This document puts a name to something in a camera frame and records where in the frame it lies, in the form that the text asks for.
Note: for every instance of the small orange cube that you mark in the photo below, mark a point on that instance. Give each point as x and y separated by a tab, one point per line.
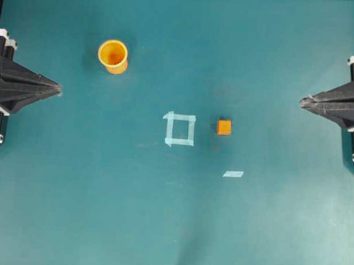
224	127

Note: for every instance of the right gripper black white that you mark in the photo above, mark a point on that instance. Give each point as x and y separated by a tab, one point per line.
329	104

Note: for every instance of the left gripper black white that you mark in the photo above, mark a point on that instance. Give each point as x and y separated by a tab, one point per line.
13	98

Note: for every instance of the orange plastic cup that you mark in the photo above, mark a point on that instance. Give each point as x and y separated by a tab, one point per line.
113	55

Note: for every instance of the light tape strip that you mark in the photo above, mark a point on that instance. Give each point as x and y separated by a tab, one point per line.
233	174

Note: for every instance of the light tape square outline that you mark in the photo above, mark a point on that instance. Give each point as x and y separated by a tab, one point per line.
180	129

